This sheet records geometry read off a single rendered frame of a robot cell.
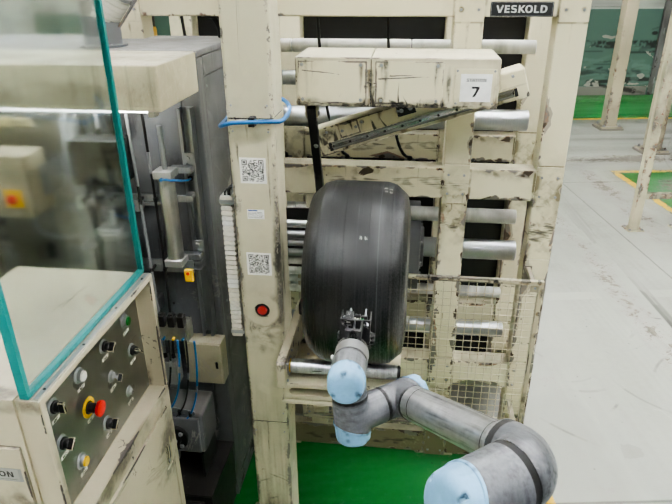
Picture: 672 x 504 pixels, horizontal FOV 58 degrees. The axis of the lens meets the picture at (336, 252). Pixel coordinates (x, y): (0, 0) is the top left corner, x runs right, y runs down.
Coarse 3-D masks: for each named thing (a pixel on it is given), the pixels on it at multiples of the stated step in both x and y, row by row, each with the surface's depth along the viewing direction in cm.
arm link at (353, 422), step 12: (372, 396) 127; (384, 396) 127; (336, 408) 123; (348, 408) 122; (360, 408) 123; (372, 408) 125; (384, 408) 126; (336, 420) 125; (348, 420) 123; (360, 420) 123; (372, 420) 125; (384, 420) 127; (336, 432) 126; (348, 432) 124; (360, 432) 124; (348, 444) 125; (360, 444) 125
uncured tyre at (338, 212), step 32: (320, 192) 175; (352, 192) 171; (320, 224) 164; (352, 224) 163; (384, 224) 162; (320, 256) 161; (352, 256) 160; (384, 256) 159; (320, 288) 161; (352, 288) 159; (384, 288) 159; (320, 320) 163; (384, 320) 161; (320, 352) 173; (384, 352) 169
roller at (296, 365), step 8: (296, 360) 187; (304, 360) 186; (312, 360) 186; (320, 360) 186; (296, 368) 186; (304, 368) 185; (312, 368) 185; (320, 368) 185; (328, 368) 184; (368, 368) 183; (376, 368) 183; (384, 368) 183; (392, 368) 183; (400, 368) 183; (368, 376) 184; (376, 376) 183; (384, 376) 183; (392, 376) 182
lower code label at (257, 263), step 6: (246, 252) 179; (252, 252) 179; (252, 258) 180; (258, 258) 180; (264, 258) 179; (270, 258) 179; (252, 264) 181; (258, 264) 180; (264, 264) 180; (270, 264) 180; (252, 270) 182; (258, 270) 181; (264, 270) 181; (270, 270) 181
